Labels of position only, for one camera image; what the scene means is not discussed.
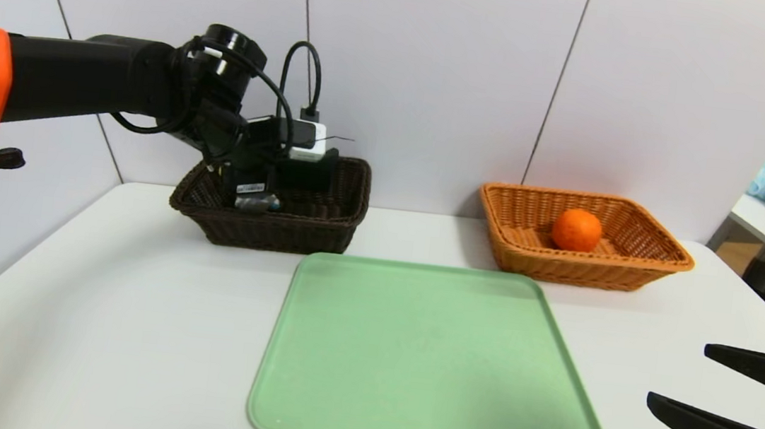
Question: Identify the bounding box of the black glasses case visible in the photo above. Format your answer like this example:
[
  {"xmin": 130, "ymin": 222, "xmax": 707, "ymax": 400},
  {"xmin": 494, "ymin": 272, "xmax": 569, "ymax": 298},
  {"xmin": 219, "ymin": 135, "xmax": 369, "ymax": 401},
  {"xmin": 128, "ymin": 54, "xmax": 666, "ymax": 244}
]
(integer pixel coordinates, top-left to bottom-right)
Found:
[{"xmin": 276, "ymin": 143, "xmax": 341, "ymax": 197}]

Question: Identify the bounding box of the orange fruit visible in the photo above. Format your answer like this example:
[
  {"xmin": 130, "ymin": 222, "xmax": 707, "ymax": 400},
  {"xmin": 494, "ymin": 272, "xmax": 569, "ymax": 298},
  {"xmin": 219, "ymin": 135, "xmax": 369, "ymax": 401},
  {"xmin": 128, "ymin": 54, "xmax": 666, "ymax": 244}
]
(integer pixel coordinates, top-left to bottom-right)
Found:
[{"xmin": 549, "ymin": 206, "xmax": 605, "ymax": 255}]

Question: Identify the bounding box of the dark brown wicker basket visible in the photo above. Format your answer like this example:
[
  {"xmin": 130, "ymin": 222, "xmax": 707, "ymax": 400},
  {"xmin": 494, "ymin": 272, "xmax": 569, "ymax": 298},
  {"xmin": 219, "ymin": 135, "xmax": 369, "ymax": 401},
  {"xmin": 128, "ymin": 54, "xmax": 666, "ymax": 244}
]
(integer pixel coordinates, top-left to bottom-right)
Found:
[{"xmin": 165, "ymin": 139, "xmax": 375, "ymax": 261}]

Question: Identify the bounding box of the orange wicker basket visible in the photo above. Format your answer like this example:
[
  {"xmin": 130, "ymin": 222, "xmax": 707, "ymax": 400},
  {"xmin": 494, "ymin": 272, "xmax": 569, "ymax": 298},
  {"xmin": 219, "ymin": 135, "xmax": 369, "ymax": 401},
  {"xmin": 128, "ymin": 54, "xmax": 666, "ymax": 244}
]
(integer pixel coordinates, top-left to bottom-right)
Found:
[{"xmin": 471, "ymin": 180, "xmax": 701, "ymax": 299}]

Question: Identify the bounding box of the light green plastic tray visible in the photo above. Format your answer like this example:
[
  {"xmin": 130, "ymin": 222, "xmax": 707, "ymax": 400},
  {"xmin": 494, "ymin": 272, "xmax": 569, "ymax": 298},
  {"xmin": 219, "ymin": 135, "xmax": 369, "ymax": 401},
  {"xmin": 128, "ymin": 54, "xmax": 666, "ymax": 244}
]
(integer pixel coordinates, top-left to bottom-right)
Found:
[{"xmin": 245, "ymin": 246, "xmax": 626, "ymax": 429}]

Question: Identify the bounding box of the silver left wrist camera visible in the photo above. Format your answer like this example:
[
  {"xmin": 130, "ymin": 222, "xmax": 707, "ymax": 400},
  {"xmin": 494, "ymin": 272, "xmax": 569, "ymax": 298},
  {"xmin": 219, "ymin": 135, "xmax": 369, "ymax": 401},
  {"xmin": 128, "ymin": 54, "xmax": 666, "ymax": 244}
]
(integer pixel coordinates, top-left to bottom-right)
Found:
[{"xmin": 287, "ymin": 118, "xmax": 330, "ymax": 164}]

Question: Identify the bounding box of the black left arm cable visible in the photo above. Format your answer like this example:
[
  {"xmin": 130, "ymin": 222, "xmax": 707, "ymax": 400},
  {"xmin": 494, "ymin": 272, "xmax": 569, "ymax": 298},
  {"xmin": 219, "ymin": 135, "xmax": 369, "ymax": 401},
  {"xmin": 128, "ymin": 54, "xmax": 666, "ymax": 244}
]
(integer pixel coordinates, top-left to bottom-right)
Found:
[{"xmin": 106, "ymin": 21, "xmax": 328, "ymax": 165}]

